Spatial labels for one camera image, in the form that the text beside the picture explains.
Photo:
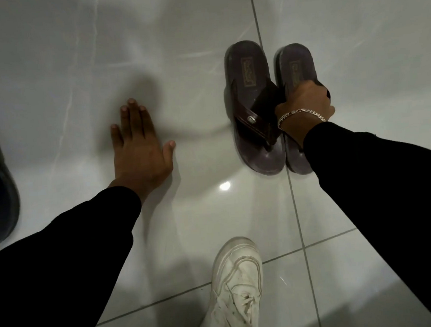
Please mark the person's left hand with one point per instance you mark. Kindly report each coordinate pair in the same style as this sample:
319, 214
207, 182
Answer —
138, 156

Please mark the person's right hand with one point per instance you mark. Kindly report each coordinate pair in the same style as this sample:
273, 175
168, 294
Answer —
305, 101

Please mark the person's left middle finger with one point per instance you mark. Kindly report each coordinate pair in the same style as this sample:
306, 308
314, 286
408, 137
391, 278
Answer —
135, 115

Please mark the person's left thumb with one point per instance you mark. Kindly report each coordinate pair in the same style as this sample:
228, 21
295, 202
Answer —
169, 152

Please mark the person's left little finger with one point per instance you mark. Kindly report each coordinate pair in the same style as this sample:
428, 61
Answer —
116, 135

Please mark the brown leather sandal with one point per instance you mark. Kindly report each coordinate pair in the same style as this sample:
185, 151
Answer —
254, 107
297, 71

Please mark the person's left forearm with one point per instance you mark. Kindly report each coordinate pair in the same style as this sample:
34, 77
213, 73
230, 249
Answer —
57, 268

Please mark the person's right forearm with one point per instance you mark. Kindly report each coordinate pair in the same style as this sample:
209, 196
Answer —
391, 200

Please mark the white sneaker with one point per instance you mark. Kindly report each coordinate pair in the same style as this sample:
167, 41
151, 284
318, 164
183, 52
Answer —
233, 293

